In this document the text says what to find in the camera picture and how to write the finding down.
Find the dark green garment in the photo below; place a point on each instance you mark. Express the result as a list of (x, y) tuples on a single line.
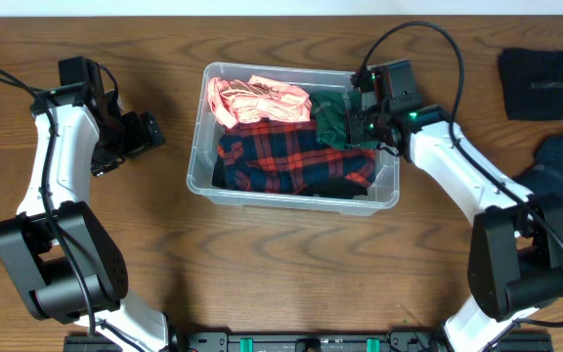
[(329, 110)]

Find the clear plastic storage bin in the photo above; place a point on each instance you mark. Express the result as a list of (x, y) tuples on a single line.
[(384, 192)]

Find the red navy plaid shirt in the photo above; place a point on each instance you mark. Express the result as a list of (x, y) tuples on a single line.
[(276, 146)]

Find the pink printed t-shirt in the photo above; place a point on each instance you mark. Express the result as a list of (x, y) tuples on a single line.
[(235, 102)]

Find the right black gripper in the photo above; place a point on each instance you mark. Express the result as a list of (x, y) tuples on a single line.
[(357, 128)]

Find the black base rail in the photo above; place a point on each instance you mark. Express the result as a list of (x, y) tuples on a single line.
[(395, 340)]

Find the black garment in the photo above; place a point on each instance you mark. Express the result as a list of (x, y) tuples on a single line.
[(532, 84), (310, 181)]

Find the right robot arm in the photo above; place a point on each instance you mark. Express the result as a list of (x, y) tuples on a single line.
[(515, 263)]

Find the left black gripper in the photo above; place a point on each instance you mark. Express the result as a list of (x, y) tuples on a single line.
[(150, 130)]

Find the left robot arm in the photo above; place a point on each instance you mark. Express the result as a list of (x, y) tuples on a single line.
[(60, 258)]

